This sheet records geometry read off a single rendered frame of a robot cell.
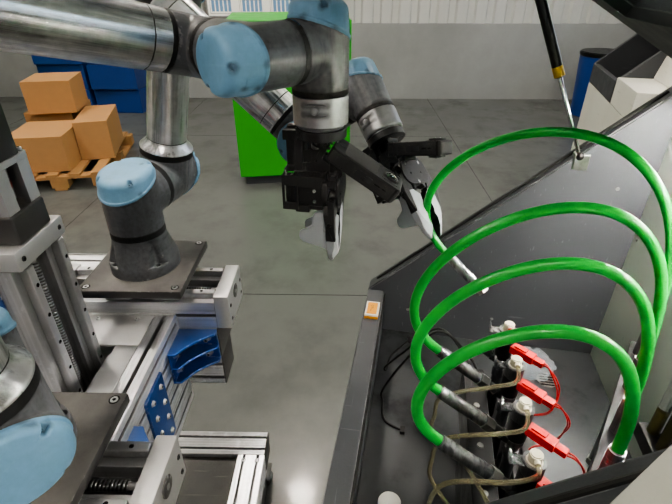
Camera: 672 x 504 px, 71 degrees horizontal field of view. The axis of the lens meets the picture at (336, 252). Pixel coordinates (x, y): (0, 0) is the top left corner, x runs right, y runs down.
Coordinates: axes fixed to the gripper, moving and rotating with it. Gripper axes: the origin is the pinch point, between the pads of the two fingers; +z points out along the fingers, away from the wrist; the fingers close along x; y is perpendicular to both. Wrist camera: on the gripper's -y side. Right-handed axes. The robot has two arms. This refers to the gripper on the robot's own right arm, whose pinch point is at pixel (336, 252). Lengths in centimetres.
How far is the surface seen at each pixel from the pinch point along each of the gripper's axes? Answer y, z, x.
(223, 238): 118, 123, -206
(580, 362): -53, 40, -27
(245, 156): 133, 97, -299
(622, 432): -35.7, 4.1, 24.7
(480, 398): -25.9, 25.3, 2.5
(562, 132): -30.9, -19.0, -6.3
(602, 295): -54, 24, -31
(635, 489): -31.2, -2.5, 36.3
